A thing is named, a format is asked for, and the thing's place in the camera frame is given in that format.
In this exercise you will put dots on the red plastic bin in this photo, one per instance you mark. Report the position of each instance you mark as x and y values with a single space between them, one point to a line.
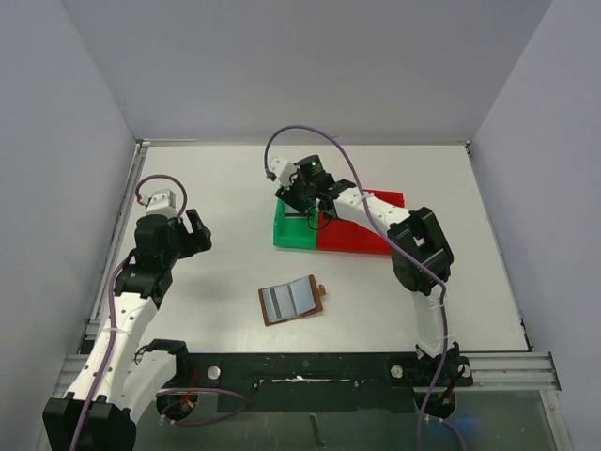
394 198
334 235

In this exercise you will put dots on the red plastic bin right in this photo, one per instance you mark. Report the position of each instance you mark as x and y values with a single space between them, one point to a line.
394 198

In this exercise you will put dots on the aluminium left frame rail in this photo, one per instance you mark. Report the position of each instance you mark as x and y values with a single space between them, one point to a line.
122 217

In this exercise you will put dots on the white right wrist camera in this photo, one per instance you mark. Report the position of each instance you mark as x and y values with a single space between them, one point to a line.
281 170

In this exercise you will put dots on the green plastic bin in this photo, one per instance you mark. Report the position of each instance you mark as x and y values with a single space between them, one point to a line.
294 233

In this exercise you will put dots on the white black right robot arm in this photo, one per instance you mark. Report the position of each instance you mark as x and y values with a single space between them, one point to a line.
420 253

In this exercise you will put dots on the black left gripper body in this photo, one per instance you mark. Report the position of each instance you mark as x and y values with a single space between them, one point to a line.
189 237

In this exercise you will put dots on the silver card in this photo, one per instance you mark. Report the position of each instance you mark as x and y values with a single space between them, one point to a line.
295 215

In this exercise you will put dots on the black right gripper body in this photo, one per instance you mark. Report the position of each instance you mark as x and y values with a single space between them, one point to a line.
295 197

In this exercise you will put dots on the red plastic bin middle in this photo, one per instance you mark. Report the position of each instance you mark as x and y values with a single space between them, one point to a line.
334 235

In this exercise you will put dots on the aluminium frame rail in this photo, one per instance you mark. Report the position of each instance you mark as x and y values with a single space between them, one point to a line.
122 217
480 370

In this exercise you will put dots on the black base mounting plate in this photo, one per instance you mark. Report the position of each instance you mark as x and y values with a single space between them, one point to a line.
325 397

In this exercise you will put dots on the brown leather card holder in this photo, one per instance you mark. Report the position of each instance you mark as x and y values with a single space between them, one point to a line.
293 300

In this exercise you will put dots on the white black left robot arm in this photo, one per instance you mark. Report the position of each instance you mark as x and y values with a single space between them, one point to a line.
102 406

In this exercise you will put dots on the aluminium front frame rail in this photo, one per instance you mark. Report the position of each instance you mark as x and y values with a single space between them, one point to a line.
480 370

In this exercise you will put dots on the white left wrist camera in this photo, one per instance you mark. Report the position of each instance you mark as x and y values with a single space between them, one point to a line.
163 203

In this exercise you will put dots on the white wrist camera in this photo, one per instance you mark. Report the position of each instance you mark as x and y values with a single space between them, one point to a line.
281 170
163 203

